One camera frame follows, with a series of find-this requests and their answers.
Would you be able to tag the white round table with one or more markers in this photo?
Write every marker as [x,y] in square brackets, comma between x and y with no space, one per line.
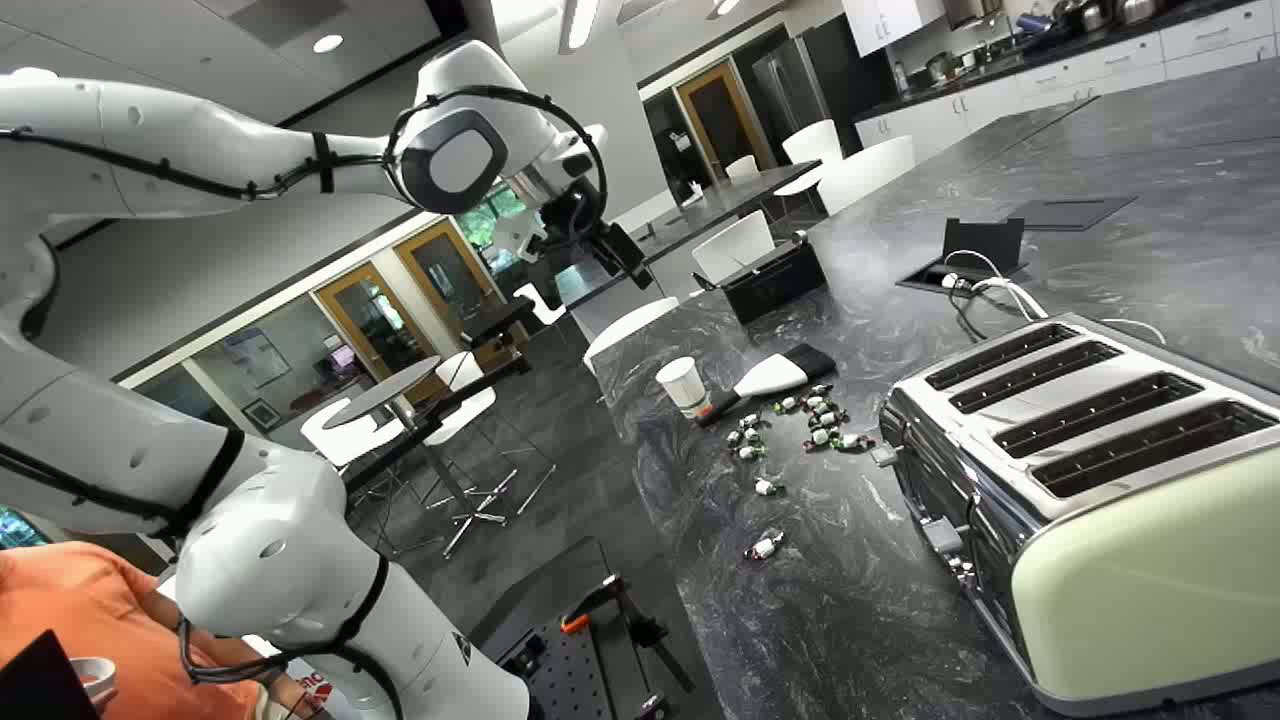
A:
[387,394]

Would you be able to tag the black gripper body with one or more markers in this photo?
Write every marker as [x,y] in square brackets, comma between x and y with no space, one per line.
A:
[605,241]

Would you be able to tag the person in orange shirt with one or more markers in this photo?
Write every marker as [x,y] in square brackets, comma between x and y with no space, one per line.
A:
[101,607]

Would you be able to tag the cream four-slot toaster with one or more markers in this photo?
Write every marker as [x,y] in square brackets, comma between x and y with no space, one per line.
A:
[1104,506]

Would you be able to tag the wrapped candy near front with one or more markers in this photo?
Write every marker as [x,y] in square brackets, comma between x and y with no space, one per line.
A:
[766,547]

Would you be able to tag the white paper cup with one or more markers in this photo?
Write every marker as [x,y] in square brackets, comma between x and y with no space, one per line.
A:
[687,390]

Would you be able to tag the white chair back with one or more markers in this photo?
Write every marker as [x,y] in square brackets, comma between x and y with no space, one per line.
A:
[733,249]

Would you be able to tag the wrapped candy left cluster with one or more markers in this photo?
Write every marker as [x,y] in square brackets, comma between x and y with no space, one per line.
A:
[749,437]

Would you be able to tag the black power outlet box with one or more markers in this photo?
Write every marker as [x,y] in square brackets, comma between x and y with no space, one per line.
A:
[972,249]

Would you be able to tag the black clamp tool with orange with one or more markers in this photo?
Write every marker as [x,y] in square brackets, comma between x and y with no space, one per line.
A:
[569,679]

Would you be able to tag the wrapped candy by toaster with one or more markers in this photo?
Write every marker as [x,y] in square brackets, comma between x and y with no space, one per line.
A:
[854,440]

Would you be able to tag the black box on counter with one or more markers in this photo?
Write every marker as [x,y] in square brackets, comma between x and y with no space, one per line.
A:
[774,282]

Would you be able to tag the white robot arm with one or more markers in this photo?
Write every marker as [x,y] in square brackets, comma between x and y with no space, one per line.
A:
[260,527]

